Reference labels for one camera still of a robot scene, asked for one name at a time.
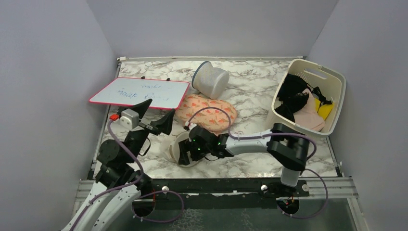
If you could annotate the pink garment in basket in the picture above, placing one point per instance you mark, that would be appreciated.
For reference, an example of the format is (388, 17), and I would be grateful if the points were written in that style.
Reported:
(308, 117)

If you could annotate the black bra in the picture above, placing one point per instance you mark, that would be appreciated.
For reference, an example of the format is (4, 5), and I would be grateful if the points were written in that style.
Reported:
(292, 104)

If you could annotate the white cylindrical mesh laundry bag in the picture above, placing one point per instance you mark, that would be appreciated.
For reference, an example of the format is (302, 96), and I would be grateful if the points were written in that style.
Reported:
(210, 81)

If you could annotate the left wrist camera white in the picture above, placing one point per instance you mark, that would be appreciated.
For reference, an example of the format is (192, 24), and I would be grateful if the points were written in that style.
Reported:
(128, 118)

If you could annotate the orange tulip print laundry bag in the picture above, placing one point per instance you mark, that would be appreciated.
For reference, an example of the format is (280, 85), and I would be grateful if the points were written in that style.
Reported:
(214, 117)

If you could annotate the yellow garment in basket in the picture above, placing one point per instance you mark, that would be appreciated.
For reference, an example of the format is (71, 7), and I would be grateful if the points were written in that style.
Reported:
(323, 110)

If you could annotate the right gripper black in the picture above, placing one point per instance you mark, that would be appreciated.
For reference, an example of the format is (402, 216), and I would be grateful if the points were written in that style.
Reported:
(184, 147)

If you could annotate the black garment in basket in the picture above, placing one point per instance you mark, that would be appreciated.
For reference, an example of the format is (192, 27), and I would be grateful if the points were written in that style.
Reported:
(293, 84)

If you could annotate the pink framed whiteboard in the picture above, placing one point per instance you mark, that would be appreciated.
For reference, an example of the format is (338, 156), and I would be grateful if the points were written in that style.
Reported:
(125, 91)

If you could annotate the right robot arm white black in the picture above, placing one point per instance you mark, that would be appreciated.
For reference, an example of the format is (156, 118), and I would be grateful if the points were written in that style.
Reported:
(287, 146)

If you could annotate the black mounting rail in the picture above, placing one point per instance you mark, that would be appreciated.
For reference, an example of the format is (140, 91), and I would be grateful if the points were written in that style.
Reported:
(217, 193)

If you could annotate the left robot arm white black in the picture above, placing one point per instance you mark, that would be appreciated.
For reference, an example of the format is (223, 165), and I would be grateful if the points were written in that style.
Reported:
(121, 178)

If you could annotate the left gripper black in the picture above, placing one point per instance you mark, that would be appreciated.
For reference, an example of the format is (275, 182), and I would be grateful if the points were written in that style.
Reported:
(164, 124)

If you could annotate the cream plastic laundry basket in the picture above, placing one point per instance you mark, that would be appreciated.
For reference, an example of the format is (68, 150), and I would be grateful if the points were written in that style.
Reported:
(332, 85)

